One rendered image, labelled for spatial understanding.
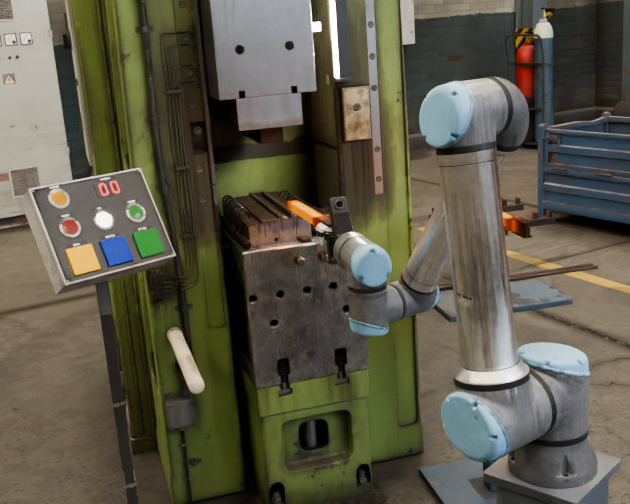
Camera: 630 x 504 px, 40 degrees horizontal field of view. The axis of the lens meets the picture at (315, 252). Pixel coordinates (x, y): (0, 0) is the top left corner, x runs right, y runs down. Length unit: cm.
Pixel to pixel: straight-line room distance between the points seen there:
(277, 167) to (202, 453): 104
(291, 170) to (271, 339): 73
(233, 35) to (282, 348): 96
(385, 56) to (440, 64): 746
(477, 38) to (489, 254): 904
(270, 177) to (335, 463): 103
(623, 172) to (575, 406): 428
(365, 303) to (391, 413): 124
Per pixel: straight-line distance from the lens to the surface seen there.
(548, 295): 277
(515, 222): 255
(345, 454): 300
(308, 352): 276
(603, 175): 616
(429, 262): 199
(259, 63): 261
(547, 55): 973
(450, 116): 162
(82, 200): 244
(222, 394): 297
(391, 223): 296
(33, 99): 782
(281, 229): 269
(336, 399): 286
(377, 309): 199
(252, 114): 262
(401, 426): 322
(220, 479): 310
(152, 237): 247
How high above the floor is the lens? 159
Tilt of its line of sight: 15 degrees down
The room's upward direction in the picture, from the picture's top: 4 degrees counter-clockwise
